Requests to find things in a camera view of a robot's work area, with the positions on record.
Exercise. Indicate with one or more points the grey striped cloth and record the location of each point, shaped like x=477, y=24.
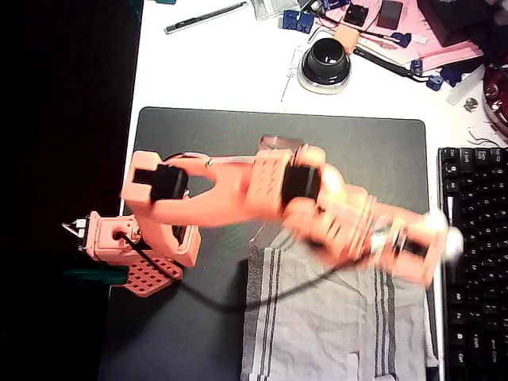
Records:
x=317, y=337

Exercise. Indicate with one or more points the orange printed robot arm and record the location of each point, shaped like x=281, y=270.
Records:
x=222, y=202

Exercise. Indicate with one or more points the black keyboard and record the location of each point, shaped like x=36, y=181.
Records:
x=476, y=258

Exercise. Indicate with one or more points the silver nut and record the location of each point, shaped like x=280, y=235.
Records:
x=471, y=104

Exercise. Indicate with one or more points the blue connector piece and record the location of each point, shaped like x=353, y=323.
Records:
x=416, y=66
x=435, y=81
x=451, y=75
x=401, y=39

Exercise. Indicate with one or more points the white tape strip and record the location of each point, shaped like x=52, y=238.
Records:
x=466, y=87

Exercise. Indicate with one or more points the dark red round object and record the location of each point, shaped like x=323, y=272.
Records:
x=498, y=95

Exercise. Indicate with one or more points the long black tool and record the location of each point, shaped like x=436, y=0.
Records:
x=381, y=61

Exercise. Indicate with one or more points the dark grey desk mat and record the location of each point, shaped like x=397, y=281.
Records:
x=238, y=135

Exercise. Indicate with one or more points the black round cap clear base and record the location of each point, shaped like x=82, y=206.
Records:
x=326, y=59

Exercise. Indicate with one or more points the pink paper sheets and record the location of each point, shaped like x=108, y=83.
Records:
x=456, y=51

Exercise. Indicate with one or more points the small orange box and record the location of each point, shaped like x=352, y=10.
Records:
x=347, y=37

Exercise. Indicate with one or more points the metal allen key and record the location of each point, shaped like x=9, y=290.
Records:
x=313, y=33

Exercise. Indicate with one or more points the dark grey rectangular block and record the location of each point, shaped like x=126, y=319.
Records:
x=390, y=14

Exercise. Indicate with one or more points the dark maroon box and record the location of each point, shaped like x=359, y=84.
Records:
x=456, y=20

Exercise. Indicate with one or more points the black square module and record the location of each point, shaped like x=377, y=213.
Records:
x=356, y=15

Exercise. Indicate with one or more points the blue printed block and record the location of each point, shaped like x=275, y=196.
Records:
x=305, y=24
x=290, y=20

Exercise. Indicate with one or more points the black silver pen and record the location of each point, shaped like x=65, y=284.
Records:
x=206, y=18

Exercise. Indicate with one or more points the orange perforated base plate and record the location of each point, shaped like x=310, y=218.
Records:
x=152, y=278

